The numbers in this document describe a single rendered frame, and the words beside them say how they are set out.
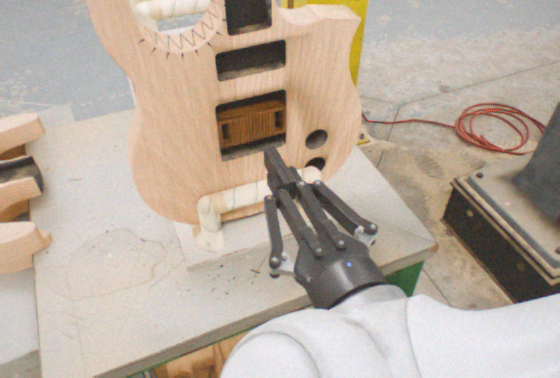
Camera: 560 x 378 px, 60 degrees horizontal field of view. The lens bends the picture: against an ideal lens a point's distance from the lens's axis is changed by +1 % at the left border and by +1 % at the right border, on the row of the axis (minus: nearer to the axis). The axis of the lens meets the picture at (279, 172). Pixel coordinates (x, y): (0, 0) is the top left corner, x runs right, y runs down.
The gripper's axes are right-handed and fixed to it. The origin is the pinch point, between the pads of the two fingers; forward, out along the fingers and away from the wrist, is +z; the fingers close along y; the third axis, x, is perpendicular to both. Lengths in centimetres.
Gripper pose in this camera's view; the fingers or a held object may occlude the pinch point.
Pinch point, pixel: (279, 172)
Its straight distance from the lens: 60.1
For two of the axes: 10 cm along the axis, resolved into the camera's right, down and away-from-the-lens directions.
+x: -0.1, -7.2, -7.0
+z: -3.8, -6.4, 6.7
